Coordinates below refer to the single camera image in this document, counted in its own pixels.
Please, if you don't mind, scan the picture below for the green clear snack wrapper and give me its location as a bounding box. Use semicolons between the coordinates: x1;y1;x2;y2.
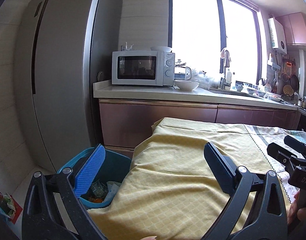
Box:
90;180;109;200

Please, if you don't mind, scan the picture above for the white soap bottle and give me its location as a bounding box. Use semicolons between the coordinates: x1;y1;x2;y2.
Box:
225;68;232;84

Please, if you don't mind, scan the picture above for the electric kettle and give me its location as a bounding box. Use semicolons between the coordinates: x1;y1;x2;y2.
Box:
174;59;192;80

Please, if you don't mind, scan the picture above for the yellow patterned tablecloth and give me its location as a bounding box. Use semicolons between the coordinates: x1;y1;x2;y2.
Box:
87;116;306;240

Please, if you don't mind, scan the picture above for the white water heater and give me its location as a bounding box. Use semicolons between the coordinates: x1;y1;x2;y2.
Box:
268;17;287;55

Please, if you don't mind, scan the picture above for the silver refrigerator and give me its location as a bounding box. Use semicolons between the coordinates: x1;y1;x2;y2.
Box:
14;0;123;171

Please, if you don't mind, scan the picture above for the kitchen faucet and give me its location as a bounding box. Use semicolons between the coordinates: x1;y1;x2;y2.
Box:
220;47;231;89

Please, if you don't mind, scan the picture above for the red snack bag on floor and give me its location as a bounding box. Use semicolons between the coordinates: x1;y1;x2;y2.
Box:
0;192;23;224

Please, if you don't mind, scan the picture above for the orange peel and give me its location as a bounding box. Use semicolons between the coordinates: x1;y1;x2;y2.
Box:
88;197;103;203

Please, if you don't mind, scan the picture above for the right hand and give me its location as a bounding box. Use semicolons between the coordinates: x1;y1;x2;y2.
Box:
287;191;306;225

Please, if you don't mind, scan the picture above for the kitchen counter with cabinets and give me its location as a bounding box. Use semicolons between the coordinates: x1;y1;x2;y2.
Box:
93;81;300;157

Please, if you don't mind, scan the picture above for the bowl on microwave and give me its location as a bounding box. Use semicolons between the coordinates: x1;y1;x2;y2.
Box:
150;46;172;53

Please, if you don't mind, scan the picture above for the white bowl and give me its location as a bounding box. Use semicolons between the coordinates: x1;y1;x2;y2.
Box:
174;80;199;91

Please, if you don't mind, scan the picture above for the white microwave oven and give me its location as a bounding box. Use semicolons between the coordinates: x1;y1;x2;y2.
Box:
111;50;175;86

